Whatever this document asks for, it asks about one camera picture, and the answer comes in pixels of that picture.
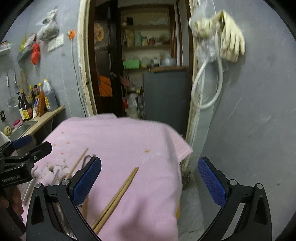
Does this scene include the metal wire peeler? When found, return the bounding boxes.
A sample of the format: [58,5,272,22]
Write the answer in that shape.
[82,155,92,168]

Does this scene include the plain wooden chopstick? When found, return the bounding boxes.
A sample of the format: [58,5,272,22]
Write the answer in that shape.
[93,167,140,235]

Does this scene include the white perforated utensil holder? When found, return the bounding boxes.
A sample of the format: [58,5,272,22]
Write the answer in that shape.
[18,177,36,205]

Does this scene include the wooden chopstick with purple band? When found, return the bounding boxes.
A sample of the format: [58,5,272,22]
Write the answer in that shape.
[91,167,139,234]

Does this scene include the steel kitchen sink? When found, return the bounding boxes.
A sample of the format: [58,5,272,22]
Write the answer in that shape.
[9,120,37,141]

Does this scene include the yellow sponge ball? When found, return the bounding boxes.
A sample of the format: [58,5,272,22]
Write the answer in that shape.
[4,126,11,137]

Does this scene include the orange-brown sauce bottle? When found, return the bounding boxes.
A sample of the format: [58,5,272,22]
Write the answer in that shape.
[37,90,45,117]

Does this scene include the dark soy sauce bottle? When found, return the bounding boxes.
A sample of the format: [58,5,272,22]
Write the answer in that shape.
[20,89,33,121]

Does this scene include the large clear vinegar jug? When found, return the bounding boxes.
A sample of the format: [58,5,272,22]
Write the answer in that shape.
[43,79,58,112]

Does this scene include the red plastic bag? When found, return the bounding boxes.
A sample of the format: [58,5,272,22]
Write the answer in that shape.
[31,43,41,65]

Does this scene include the pink floral table cloth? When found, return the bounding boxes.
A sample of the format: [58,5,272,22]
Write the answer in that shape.
[32,114,192,240]

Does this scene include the clear bag of dried goods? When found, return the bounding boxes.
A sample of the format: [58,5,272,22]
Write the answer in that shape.
[37,8,59,41]

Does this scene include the green box on shelf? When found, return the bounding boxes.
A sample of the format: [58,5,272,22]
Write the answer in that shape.
[123,60,140,70]

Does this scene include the grey cabinet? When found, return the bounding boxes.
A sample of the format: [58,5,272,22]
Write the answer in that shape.
[144,69,191,136]

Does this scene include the yellow rubber gloves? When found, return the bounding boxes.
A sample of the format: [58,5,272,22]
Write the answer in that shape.
[194,9,245,63]

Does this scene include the hanging wire strainer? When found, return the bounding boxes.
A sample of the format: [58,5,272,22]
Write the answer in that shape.
[6,73,18,109]

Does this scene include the white wall rack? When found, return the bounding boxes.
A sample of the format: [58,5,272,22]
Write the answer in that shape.
[0,42,11,56]

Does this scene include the white hose loop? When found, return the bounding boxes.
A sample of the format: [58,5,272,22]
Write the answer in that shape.
[191,29,224,110]

